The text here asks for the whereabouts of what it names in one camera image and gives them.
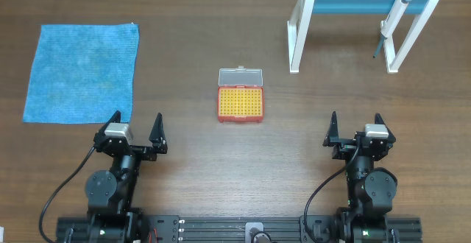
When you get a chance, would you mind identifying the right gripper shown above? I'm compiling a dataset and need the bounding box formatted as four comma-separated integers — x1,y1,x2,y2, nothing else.
322,110,397,161

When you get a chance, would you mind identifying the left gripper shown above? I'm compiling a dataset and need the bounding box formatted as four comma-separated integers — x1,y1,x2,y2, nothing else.
93,110,169,162

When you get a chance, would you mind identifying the white pipette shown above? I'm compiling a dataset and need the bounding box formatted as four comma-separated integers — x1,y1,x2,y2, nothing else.
372,0,418,60

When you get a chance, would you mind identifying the blue cloth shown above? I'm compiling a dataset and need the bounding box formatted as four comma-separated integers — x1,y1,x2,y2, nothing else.
22,23,141,124

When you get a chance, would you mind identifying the red and yellow tip box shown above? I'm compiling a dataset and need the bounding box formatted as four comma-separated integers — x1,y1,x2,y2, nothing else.
216,66,265,124

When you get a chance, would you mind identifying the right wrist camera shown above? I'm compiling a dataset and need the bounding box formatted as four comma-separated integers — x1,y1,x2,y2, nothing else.
364,123,390,140

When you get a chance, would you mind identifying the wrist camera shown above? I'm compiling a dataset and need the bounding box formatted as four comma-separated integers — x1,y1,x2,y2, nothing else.
104,122,134,143
364,123,390,140

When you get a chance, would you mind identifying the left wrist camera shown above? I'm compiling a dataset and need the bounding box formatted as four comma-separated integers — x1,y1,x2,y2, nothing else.
104,122,134,143

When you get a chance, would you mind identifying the black cable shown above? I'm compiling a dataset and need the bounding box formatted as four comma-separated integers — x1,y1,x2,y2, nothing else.
38,146,97,243
303,143,361,243

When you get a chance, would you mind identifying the mounting rail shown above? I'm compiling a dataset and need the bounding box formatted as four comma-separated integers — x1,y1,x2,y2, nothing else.
55,215,422,243

